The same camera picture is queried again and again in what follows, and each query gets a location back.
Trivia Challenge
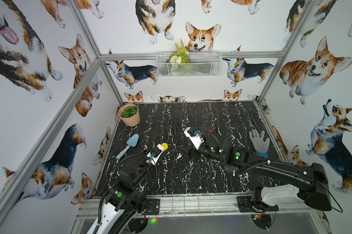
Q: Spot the beige pot with green plant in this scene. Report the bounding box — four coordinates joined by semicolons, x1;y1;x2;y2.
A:
118;103;140;127

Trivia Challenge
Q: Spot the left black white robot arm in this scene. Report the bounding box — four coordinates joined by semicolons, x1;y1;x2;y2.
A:
87;143;169;234

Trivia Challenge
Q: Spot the green fern plant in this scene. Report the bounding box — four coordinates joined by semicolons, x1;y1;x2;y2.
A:
169;40;190;64

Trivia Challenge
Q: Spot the grey rubber glove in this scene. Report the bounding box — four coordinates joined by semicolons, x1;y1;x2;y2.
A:
249;129;270;158

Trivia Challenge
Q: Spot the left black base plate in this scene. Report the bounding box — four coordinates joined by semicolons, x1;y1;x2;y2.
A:
142;199;160;215

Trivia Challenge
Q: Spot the light blue garden trowel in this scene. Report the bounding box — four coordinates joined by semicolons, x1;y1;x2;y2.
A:
116;134;139;160

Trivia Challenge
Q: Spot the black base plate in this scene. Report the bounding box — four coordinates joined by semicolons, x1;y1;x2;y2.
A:
142;199;160;215
236;197;279;214

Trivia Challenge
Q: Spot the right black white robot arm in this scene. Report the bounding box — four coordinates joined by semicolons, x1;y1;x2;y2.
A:
180;128;332;211

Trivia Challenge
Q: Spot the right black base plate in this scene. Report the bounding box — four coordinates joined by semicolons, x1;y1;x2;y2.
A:
236;197;279;214

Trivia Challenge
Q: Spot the white wire wall basket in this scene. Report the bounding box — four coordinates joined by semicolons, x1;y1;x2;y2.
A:
156;52;222;78

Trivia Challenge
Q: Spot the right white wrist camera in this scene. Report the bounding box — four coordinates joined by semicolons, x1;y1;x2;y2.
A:
184;127;204;150

